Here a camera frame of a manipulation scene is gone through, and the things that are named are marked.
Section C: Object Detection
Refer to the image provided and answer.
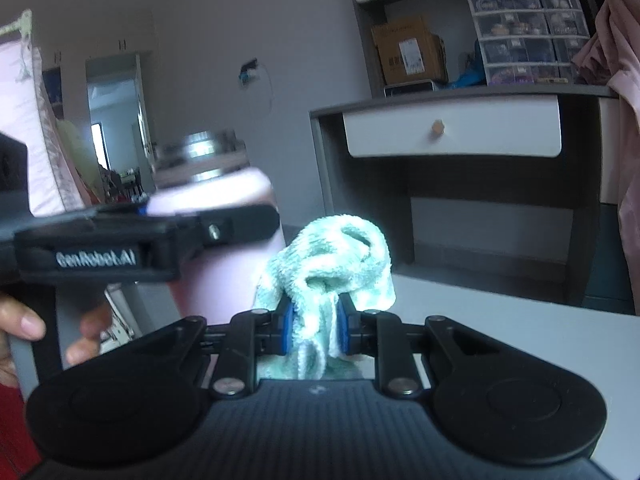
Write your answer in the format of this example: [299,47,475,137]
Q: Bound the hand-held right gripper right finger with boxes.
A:
[336,292,481,401]

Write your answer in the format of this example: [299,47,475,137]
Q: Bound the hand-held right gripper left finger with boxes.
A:
[170,296,296,401]

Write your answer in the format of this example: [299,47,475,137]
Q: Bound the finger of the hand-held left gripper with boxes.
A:
[150,204,281,266]

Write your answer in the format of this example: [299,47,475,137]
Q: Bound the pink insulated bottle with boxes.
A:
[147,130,287,328]

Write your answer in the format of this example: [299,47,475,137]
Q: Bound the light green towel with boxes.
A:
[255,215,398,381]

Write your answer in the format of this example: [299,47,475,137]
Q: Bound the person's left hand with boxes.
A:
[0,294,115,389]

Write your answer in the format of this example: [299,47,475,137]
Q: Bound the grey desk with hutch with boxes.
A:
[309,0,640,311]

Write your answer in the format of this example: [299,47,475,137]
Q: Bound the tall mirror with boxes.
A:
[86,54,153,196]

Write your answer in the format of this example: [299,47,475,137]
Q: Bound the person's red clothing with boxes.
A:
[0,380,42,480]

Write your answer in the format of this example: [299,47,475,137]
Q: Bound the white wardrobe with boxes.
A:
[40,10,162,196]

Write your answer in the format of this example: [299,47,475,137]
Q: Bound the flat silver device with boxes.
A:
[384,80,436,97]

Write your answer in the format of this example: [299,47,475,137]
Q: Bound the brown cardboard box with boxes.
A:
[371,15,448,87]

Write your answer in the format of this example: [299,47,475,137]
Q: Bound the white desk drawer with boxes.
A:
[343,96,562,159]

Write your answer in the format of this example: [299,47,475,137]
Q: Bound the blue plastic bag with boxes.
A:
[447,52,488,88]

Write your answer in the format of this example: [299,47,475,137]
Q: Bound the white side cabinet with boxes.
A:
[597,97,623,206]

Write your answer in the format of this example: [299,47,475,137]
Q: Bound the clear plastic drawer organizer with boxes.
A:
[462,0,593,86]

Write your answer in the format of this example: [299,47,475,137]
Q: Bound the pink hanging cloth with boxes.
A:
[572,0,640,316]

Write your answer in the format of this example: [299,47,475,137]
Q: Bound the white metal bracket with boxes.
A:
[102,285,146,341]

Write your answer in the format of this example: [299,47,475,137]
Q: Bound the thin wall cable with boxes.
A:
[250,65,277,112]

